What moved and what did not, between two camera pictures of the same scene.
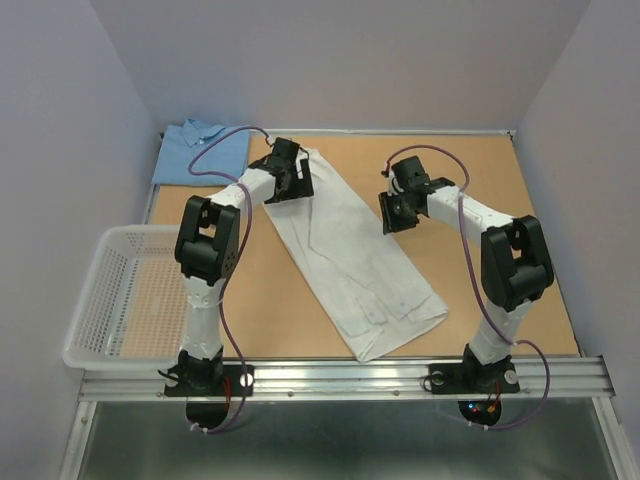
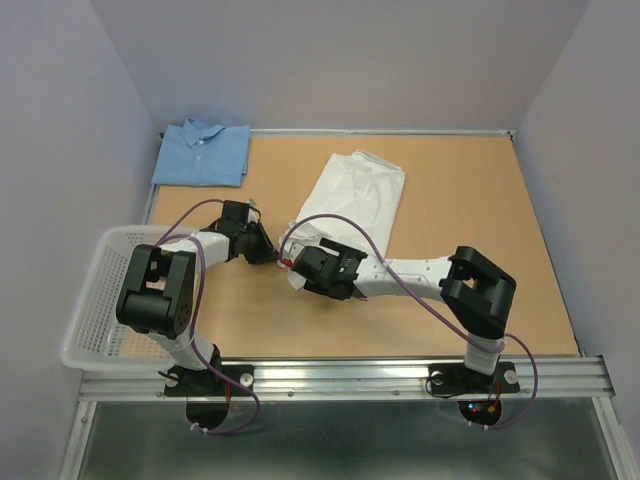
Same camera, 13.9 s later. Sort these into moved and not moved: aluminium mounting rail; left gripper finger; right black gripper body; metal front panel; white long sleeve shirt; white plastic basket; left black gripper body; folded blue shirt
Moved: right black gripper body; white long sleeve shirt; left gripper finger; left black gripper body
Not moved: white plastic basket; aluminium mounting rail; folded blue shirt; metal front panel
